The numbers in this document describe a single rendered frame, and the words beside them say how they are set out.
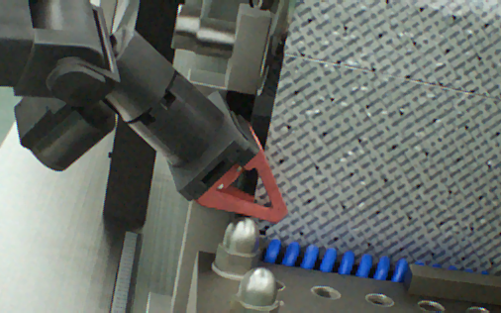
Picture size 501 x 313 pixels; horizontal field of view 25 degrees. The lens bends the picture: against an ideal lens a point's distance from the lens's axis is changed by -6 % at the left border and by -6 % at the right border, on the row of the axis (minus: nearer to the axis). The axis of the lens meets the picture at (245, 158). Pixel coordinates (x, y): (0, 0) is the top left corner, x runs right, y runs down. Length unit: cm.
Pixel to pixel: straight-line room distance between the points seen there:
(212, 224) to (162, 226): 28
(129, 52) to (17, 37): 11
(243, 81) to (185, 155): 13
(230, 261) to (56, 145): 16
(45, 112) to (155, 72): 9
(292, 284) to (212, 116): 14
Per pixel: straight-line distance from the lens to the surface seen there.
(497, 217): 100
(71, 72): 82
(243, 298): 82
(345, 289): 93
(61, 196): 137
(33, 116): 91
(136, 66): 88
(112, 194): 133
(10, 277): 114
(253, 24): 100
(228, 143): 89
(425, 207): 98
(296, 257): 96
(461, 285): 95
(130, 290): 116
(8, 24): 82
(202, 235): 107
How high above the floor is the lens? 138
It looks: 17 degrees down
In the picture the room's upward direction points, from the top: 11 degrees clockwise
